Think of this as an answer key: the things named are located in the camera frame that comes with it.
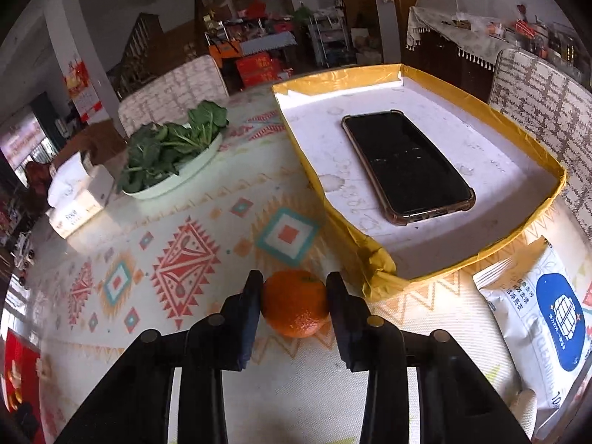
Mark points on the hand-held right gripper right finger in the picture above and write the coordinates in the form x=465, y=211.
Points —
x=343, y=321

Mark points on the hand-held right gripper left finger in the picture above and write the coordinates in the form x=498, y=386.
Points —
x=249, y=321

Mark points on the orange mandarin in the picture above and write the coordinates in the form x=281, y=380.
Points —
x=296, y=303

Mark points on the red tray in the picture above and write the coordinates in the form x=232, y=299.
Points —
x=21, y=360

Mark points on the white oval plate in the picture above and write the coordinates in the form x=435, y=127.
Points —
x=189, y=173

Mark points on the black smartphone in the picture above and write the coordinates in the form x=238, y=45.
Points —
x=407, y=166

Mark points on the plate of green vegetables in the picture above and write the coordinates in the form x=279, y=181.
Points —
x=162, y=148

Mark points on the white packet with blue label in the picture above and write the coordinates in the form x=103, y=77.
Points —
x=541, y=319

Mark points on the yellow-edged cardboard box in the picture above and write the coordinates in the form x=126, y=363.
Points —
x=323, y=115

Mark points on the white tissue box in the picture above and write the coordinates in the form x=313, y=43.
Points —
x=76, y=199

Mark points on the patterned white chair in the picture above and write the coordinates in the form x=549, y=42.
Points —
x=175, y=90
x=545, y=97

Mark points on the red boxes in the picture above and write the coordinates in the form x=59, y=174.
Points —
x=259, y=67

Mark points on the metal shelf rack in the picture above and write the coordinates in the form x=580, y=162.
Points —
x=330, y=37

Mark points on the wooden staircase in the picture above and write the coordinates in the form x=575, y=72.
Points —
x=148, y=41

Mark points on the side table with fringed cloth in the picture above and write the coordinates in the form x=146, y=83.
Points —
x=462, y=27

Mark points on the red wall calendar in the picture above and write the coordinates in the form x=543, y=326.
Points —
x=78, y=85

